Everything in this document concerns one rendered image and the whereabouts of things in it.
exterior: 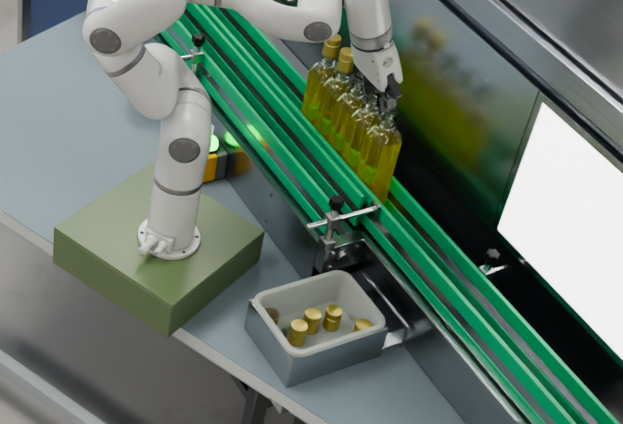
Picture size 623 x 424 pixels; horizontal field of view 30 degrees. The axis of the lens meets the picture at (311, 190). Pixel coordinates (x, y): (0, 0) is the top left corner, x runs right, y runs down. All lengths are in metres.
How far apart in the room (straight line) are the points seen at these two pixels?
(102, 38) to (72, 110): 0.89
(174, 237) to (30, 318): 1.12
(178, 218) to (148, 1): 0.53
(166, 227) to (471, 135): 0.63
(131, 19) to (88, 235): 0.58
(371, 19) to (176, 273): 0.66
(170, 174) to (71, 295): 1.27
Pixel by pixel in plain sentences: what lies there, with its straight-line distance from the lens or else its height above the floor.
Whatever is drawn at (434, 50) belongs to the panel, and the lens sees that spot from 2.37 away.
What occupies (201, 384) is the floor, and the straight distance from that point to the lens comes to 3.22.
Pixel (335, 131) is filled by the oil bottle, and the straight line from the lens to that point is 2.45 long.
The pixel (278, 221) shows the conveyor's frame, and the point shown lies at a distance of 2.48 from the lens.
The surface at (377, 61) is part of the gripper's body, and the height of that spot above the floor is 1.36.
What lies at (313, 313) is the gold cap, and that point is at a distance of 2.30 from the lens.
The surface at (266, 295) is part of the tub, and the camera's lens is 2.28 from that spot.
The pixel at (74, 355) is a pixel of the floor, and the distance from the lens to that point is 3.26.
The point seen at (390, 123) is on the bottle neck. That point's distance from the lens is 2.32.
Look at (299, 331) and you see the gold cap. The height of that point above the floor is 0.81.
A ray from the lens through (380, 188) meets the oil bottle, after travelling 2.40.
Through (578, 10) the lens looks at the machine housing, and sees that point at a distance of 2.09.
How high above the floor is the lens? 2.42
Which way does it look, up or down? 39 degrees down
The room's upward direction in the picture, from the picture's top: 12 degrees clockwise
